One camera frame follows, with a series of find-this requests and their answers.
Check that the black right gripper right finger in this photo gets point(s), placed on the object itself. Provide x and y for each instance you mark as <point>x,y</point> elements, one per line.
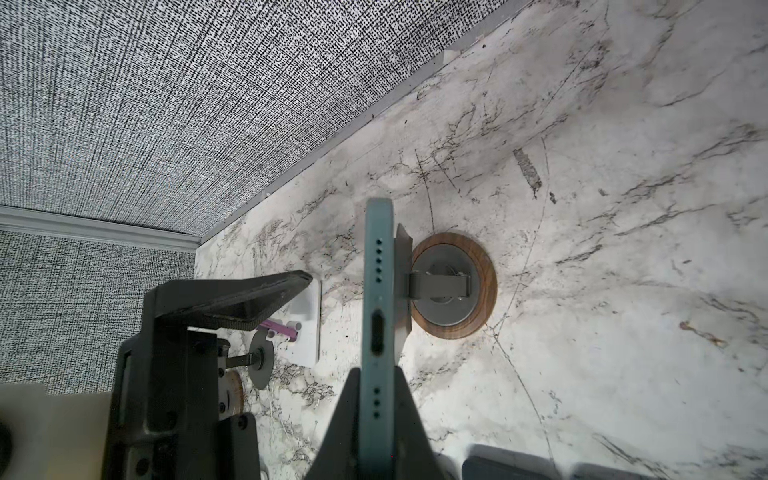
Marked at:
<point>414,456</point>

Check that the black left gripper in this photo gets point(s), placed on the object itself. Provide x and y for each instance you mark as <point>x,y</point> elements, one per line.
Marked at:
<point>164,419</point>

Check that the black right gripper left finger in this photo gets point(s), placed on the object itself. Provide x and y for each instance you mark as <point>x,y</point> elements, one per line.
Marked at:
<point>337,457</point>

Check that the dark grey round phone stand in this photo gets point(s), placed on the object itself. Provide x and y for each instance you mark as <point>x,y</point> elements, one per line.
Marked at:
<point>259,360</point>

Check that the green edged phone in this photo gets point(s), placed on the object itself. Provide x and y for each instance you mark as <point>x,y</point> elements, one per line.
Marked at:
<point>376,432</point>

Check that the purple edged phone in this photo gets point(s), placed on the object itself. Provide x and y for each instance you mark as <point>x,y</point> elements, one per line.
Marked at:
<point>277,332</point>

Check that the wood base stand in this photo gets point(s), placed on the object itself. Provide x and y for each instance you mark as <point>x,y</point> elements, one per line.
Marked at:
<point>231,396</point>
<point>447,285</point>

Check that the dark grey cased phone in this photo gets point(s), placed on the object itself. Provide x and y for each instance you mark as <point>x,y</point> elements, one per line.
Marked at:
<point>486,463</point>

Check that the teal edged phone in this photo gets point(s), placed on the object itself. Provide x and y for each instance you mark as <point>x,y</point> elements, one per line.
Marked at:
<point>584,471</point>

